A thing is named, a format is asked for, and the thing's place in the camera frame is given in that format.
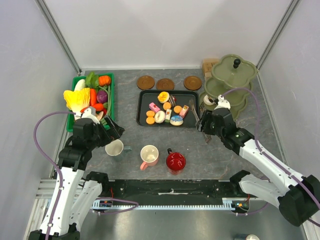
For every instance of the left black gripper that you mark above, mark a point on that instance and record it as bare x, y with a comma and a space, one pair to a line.
116, 132

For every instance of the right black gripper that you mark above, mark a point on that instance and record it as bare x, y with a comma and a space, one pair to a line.
207, 118

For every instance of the white chocolate donut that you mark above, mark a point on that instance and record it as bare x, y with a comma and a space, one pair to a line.
209, 100

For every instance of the metal tongs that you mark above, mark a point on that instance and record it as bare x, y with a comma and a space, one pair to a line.
206, 137

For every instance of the blue iced donut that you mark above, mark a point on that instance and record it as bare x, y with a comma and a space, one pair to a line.
176, 120

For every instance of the white pink sprinkle donut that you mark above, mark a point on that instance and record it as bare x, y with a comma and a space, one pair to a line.
160, 117

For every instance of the yellow fruit tart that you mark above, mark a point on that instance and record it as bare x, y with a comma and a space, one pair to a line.
163, 97

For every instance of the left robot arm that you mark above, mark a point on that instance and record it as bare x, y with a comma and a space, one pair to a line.
67, 212

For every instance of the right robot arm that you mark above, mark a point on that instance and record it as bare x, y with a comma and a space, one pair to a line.
296, 196

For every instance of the grey blue mug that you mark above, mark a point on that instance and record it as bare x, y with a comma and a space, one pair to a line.
116, 150

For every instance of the pink striped cake slice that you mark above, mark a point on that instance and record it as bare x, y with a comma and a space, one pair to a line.
184, 111

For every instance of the beige toy mushroom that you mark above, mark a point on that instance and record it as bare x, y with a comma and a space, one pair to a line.
100, 115

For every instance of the right orange biscuit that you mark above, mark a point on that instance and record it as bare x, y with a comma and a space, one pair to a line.
177, 109

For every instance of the orange biscuit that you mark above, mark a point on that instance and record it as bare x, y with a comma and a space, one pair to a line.
177, 109
167, 106
150, 113
150, 120

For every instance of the red toy pepper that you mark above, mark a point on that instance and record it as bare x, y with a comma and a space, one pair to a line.
104, 111

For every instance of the lying orange toy carrot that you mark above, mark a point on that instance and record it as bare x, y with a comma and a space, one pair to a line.
98, 107

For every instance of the chocolate layer cake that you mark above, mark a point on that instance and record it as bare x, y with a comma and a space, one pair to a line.
172, 100

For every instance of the green white cake slice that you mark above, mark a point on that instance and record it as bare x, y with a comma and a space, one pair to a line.
168, 114

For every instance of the right brown saucer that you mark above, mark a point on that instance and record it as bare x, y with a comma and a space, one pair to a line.
192, 83

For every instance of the orange biscuit centre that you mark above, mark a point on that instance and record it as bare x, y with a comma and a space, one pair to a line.
167, 106

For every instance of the purple toy onion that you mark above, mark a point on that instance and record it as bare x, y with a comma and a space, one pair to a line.
102, 96

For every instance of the lower left orange biscuit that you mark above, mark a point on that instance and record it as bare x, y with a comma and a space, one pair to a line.
150, 120

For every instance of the pink mug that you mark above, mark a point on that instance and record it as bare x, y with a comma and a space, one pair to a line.
149, 155

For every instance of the green plastic crate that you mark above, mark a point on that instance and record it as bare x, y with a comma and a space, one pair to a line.
92, 82

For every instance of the upper left orange biscuit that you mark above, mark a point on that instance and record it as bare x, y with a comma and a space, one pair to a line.
150, 113

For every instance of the green toy beans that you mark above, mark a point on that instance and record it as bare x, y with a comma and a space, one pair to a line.
107, 105

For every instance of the upright orange toy carrot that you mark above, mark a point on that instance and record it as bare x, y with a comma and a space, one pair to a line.
93, 97

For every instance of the black baking tray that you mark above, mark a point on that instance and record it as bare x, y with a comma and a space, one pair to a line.
183, 97

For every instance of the green three-tier stand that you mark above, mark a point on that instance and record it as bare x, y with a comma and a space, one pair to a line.
231, 72

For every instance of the middle brown saucer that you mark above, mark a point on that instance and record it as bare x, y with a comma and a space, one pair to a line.
165, 84

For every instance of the pink cake with cherry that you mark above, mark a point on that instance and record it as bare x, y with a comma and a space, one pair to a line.
153, 107

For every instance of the yellow toy cabbage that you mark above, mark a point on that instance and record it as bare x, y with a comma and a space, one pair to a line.
77, 100

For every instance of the red mug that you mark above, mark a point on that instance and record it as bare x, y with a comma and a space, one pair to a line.
175, 162

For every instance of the brown cardboard boxes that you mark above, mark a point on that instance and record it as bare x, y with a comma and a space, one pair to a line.
207, 65

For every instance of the orange toy pumpkin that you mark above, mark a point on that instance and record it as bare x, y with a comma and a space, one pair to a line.
104, 80

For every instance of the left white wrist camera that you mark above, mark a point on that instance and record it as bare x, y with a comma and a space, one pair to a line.
89, 112

